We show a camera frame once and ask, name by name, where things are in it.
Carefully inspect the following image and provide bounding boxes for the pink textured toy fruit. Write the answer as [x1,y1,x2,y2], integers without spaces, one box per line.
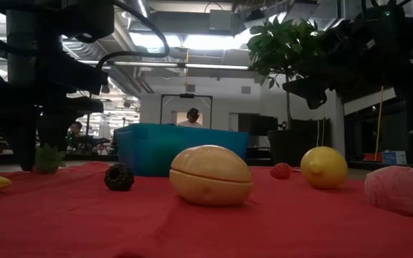
[364,165,413,218]

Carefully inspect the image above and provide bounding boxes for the yellow pole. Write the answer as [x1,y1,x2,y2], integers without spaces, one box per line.
[374,85,385,162]

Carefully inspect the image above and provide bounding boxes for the person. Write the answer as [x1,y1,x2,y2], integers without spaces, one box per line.
[66,120,110,151]
[177,107,204,128]

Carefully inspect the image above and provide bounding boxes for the yellow toy lemon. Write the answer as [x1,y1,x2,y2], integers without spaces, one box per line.
[300,145,349,190]

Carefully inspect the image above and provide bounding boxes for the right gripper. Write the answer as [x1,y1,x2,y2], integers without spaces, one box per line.
[283,14,404,110]

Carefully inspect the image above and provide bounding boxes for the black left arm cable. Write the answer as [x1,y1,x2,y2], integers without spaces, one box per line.
[0,0,171,72]

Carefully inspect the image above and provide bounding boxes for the dark red leafy toy strawberry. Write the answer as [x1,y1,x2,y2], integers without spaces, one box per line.
[33,144,67,176]

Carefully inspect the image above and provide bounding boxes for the blue plastic tupperware container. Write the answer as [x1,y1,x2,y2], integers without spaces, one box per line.
[115,123,250,178]

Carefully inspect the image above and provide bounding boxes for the red bin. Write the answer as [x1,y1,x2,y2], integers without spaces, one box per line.
[363,152,383,163]

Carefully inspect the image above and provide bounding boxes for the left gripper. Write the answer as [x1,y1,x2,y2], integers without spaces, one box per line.
[0,64,109,172]

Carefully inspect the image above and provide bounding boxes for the black toy blackberry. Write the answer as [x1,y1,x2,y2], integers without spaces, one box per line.
[104,163,136,192]

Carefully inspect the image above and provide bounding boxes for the green leafy plant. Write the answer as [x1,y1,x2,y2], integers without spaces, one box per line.
[246,16,324,130]

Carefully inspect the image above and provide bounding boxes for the beige toy potato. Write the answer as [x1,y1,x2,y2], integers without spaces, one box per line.
[168,144,255,207]

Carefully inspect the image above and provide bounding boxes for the small red toy raspberry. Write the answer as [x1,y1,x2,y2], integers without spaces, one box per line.
[269,162,293,180]

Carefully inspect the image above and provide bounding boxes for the black robot station frame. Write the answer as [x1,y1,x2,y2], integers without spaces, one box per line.
[159,93,214,128]

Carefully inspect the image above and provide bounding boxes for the light blue box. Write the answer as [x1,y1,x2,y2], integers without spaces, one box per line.
[381,150,407,166]

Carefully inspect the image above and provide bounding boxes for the black plant pot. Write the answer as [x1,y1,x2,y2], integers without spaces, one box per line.
[267,129,318,166]

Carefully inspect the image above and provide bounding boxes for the red cloth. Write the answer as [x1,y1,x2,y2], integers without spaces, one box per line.
[0,161,413,258]

